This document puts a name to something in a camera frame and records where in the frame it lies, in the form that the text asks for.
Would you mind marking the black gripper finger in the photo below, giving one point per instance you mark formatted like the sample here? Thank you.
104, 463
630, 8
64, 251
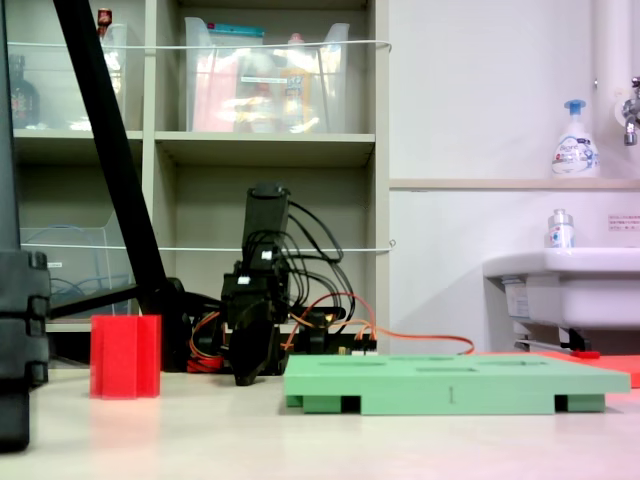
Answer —
245, 355
266, 350

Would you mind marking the red cross columnar block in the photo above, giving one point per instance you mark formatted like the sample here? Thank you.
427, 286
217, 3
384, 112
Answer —
125, 357

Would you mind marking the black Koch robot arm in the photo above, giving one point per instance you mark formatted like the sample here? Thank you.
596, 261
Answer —
265, 215

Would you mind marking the green shape hole board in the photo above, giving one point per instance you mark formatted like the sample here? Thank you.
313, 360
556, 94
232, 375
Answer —
450, 385

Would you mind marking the beige shelf unit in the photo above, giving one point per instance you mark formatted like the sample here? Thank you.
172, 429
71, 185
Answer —
260, 150

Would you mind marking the black tripod brace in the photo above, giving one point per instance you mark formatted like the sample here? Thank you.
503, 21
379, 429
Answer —
90, 300

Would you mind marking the clear plastic file tray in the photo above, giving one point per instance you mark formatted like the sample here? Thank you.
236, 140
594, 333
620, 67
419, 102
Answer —
70, 265

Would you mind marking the black tripod leg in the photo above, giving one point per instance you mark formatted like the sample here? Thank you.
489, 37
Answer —
7, 150
112, 165

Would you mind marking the large clear storage bin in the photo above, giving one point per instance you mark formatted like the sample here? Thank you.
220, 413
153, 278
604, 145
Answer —
240, 85

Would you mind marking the yellow orange bottle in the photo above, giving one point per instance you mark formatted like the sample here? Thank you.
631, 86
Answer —
296, 85

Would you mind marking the notched black stack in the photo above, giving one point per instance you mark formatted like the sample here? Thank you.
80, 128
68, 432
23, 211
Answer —
20, 350

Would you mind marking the small clear storage bin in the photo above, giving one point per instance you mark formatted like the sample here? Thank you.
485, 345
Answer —
65, 90

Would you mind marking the dark glass bottle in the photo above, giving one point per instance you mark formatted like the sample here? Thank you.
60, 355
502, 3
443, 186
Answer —
24, 100

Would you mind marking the small clear sanitizer bottle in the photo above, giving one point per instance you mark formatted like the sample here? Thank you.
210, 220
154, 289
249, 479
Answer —
560, 232

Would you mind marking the bottle with red cap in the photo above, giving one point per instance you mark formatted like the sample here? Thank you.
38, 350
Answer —
104, 20

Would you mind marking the white sink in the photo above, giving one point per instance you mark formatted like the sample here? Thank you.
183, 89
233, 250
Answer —
575, 285

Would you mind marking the white blue soap pump bottle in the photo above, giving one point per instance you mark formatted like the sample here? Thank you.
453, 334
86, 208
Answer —
575, 150

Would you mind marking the chrome faucet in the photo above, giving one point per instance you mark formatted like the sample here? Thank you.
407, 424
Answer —
631, 117

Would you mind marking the red print wall label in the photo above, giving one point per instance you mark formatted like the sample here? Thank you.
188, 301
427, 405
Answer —
624, 222

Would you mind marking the white wall pipe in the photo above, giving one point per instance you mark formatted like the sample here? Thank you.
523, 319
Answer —
612, 50

